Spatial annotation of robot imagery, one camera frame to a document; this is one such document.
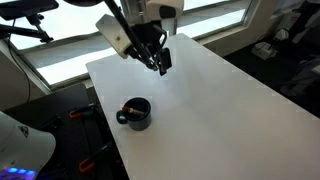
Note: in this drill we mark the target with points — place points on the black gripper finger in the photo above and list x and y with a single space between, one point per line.
165 61
150 64

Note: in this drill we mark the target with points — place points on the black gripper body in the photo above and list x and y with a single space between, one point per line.
150 38

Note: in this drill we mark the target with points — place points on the red marker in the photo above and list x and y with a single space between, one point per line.
132 111

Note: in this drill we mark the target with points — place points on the dark blue mug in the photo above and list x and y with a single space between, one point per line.
140 116

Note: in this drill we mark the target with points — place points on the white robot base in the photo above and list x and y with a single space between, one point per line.
23 146

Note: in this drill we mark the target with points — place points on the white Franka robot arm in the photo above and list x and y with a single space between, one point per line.
165 8

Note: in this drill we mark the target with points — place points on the white device on floor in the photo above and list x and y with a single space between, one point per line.
264 50

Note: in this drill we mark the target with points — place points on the black side table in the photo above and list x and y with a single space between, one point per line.
66 140

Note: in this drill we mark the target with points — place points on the grey chair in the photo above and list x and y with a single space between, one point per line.
301 78

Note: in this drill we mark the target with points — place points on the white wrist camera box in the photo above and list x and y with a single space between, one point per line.
113 35

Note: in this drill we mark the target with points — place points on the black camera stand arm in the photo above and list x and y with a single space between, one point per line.
26 30

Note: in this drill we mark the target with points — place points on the black camera on stand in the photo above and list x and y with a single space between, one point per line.
26 7

